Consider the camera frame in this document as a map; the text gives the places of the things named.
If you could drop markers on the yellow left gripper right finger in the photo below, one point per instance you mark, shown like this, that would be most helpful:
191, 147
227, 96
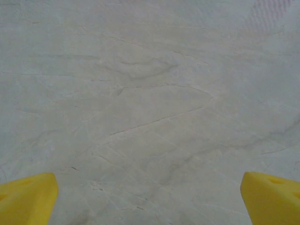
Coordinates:
274, 204

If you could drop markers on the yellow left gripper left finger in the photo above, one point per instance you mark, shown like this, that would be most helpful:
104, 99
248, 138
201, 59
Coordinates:
25, 201

